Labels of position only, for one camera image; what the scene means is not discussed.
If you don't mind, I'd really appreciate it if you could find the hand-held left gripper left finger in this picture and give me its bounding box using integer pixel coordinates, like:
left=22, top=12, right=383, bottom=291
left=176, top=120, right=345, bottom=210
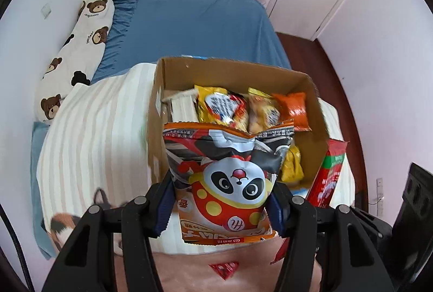
left=41, top=173, right=176, bottom=292

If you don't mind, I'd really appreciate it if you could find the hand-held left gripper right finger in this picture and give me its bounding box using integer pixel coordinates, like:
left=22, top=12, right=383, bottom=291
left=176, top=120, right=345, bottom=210
left=267, top=182, right=395, bottom=292

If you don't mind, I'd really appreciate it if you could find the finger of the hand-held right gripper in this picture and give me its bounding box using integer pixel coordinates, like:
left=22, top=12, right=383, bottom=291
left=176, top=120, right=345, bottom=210
left=392, top=161, right=433, bottom=283

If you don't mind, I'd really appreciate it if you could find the panda print snack packet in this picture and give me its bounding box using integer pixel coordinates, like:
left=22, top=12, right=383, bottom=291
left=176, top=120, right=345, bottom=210
left=162, top=119, right=294, bottom=247

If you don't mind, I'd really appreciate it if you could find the white snack packet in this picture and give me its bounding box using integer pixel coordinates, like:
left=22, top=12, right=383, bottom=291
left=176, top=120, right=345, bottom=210
left=162, top=89, right=199, bottom=125

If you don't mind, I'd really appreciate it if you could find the yellow puff snack packet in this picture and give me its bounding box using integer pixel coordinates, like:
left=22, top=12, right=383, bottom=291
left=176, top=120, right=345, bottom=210
left=247, top=87, right=282, bottom=133

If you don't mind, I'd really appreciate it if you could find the orange snack packet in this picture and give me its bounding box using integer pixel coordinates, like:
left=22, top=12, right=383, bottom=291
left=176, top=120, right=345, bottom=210
left=272, top=92, right=312, bottom=132

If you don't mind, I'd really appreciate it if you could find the yellow instant noodle packet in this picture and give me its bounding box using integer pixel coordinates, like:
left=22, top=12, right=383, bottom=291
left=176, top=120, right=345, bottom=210
left=194, top=85, right=250, bottom=130

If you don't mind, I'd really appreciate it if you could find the printed cardboard box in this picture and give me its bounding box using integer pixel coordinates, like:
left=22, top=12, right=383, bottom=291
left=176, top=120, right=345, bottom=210
left=147, top=57, right=330, bottom=198

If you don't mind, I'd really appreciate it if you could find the long red snack packet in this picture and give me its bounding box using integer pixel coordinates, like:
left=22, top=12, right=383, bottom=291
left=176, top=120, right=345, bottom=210
left=271, top=139, right=349, bottom=265

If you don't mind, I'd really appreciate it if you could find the red triangular snack packet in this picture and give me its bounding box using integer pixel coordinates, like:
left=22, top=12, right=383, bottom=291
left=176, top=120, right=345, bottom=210
left=209, top=261, right=240, bottom=280

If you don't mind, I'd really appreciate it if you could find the cat print blanket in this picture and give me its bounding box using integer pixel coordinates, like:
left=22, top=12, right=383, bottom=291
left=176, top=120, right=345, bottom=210
left=35, top=62, right=357, bottom=292

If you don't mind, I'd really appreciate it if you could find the blue bed sheet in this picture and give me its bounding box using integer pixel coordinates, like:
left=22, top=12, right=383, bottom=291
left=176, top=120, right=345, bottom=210
left=30, top=0, right=293, bottom=260

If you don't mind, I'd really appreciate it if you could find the bear print pillow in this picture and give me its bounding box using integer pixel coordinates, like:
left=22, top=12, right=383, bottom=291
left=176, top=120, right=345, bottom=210
left=34, top=0, right=115, bottom=125

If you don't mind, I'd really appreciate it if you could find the black cable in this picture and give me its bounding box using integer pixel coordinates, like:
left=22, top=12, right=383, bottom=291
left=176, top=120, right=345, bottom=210
left=0, top=202, right=34, bottom=292

